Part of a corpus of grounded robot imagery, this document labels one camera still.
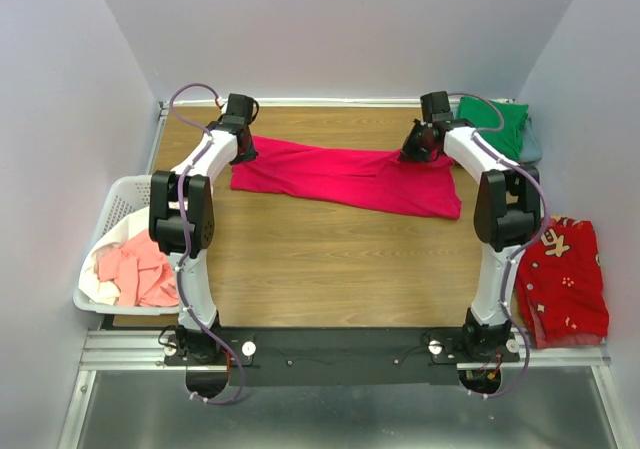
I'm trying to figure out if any magenta t shirt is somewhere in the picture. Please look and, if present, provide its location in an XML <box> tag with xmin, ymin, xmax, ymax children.
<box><xmin>230</xmin><ymin>137</ymin><xmax>462</xmax><ymax>220</ymax></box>

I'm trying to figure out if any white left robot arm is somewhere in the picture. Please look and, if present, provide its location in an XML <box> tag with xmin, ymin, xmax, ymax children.
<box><xmin>148</xmin><ymin>94</ymin><xmax>260</xmax><ymax>364</ymax></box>

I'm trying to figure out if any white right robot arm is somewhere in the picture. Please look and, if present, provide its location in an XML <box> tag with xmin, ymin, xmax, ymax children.
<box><xmin>401</xmin><ymin>91</ymin><xmax>547</xmax><ymax>364</ymax></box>

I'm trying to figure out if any green folded t shirt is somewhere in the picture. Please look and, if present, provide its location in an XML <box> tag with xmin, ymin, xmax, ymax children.
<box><xmin>457</xmin><ymin>96</ymin><xmax>529</xmax><ymax>161</ymax></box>

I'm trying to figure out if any grey blue folded t shirt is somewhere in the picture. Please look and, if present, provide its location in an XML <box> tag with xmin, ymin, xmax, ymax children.
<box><xmin>518</xmin><ymin>117</ymin><xmax>543</xmax><ymax>165</ymax></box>

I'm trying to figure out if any white laundry basket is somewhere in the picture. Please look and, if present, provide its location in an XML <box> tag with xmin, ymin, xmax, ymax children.
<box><xmin>73</xmin><ymin>175</ymin><xmax>179</xmax><ymax>317</ymax></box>

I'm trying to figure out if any peach pink garment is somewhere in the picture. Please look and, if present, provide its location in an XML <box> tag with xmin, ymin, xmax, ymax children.
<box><xmin>97</xmin><ymin>230</ymin><xmax>179</xmax><ymax>307</ymax></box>

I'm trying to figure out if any red patterned folded t shirt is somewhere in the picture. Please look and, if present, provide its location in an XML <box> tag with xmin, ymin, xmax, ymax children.
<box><xmin>515</xmin><ymin>216</ymin><xmax>609</xmax><ymax>349</ymax></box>

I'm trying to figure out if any white cream garment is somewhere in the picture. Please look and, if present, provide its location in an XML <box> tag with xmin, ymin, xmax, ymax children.
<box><xmin>78</xmin><ymin>206</ymin><xmax>149</xmax><ymax>306</ymax></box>

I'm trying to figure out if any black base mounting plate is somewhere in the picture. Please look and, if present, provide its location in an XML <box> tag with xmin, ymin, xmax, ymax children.
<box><xmin>164</xmin><ymin>326</ymin><xmax>520</xmax><ymax>387</ymax></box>

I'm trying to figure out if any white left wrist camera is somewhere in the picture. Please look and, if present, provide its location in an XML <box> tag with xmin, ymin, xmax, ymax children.
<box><xmin>214</xmin><ymin>97</ymin><xmax>228</xmax><ymax>115</ymax></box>

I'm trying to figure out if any aluminium frame rail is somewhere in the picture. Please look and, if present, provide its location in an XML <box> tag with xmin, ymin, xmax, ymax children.
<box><xmin>59</xmin><ymin>330</ymin><xmax>637</xmax><ymax>448</ymax></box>

